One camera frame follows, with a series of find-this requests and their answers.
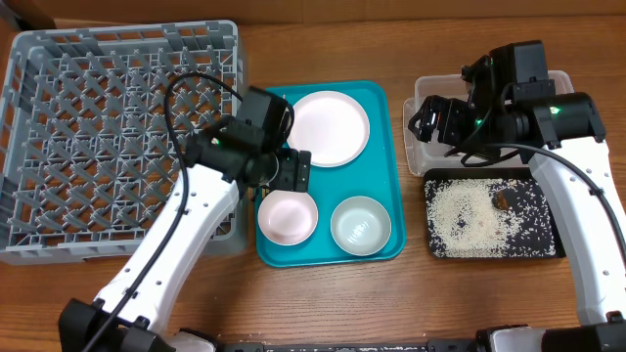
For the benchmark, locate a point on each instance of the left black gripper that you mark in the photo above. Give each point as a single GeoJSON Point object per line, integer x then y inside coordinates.
{"type": "Point", "coordinates": [296, 169]}

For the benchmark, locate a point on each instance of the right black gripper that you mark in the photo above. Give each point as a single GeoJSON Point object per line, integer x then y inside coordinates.
{"type": "Point", "coordinates": [435, 118]}

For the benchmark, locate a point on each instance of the pink small bowl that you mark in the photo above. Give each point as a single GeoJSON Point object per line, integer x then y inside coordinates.
{"type": "Point", "coordinates": [287, 218]}

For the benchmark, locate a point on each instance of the grey ceramic bowl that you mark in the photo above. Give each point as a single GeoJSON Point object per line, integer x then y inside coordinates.
{"type": "Point", "coordinates": [361, 226]}

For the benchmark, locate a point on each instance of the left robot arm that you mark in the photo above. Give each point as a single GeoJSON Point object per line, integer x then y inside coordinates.
{"type": "Point", "coordinates": [220, 164]}

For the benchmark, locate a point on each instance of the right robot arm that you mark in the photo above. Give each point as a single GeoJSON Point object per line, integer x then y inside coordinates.
{"type": "Point", "coordinates": [561, 139]}

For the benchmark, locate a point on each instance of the clear plastic waste bin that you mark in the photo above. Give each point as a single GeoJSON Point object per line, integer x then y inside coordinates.
{"type": "Point", "coordinates": [421, 156]}

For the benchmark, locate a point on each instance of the large white round plate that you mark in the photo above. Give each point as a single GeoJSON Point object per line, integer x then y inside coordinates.
{"type": "Point", "coordinates": [332, 126]}

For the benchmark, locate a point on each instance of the teal plastic serving tray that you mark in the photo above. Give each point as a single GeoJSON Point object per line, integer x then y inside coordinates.
{"type": "Point", "coordinates": [372, 174]}

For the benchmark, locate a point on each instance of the black rectangular tray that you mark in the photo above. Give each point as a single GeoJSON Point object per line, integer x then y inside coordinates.
{"type": "Point", "coordinates": [489, 215]}

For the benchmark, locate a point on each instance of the spilled rice grains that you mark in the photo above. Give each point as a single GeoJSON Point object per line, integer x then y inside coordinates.
{"type": "Point", "coordinates": [469, 220]}

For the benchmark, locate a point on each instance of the grey plastic dish rack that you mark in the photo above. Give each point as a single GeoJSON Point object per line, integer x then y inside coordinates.
{"type": "Point", "coordinates": [90, 121]}

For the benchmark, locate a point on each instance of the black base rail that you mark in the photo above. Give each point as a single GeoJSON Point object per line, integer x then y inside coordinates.
{"type": "Point", "coordinates": [432, 345]}

